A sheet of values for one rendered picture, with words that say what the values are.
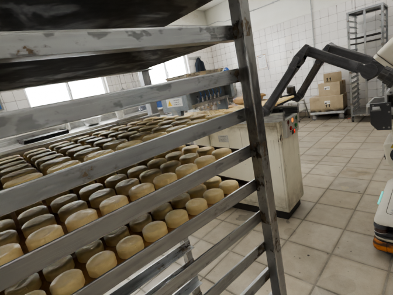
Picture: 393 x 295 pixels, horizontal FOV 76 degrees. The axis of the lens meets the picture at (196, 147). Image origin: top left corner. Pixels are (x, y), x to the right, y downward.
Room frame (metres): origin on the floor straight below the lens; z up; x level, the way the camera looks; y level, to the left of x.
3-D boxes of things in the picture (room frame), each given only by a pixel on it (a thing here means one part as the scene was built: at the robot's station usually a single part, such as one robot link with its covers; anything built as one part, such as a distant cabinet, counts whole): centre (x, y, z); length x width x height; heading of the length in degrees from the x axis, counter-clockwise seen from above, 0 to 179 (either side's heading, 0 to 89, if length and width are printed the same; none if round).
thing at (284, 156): (2.17, -0.50, 0.45); 0.70 x 0.34 x 0.90; 46
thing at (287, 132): (1.92, -0.76, 0.77); 0.24 x 0.04 x 0.14; 136
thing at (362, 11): (4.39, -3.19, 0.93); 0.64 x 0.51 x 1.78; 136
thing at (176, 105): (2.52, -0.13, 1.01); 0.72 x 0.33 x 0.34; 136
